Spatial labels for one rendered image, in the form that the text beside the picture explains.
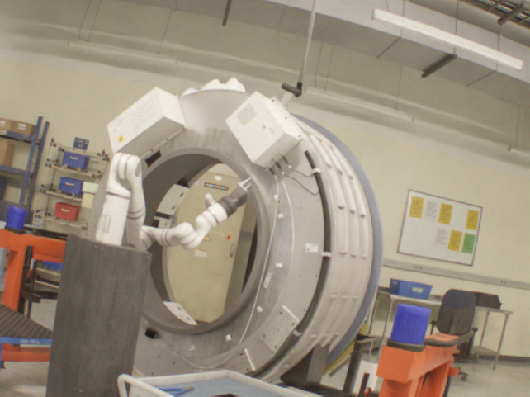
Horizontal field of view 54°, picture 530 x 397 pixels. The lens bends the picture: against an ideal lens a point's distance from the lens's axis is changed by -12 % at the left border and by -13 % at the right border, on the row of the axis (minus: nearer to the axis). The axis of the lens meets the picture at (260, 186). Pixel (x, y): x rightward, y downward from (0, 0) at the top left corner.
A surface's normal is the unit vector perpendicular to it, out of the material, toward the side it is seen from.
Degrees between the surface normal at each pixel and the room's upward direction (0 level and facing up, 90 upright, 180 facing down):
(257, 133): 90
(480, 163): 90
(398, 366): 90
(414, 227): 90
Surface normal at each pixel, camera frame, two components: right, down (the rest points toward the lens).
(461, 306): -0.39, -0.03
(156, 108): -0.52, -0.18
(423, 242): 0.13, -0.07
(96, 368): 0.73, 0.08
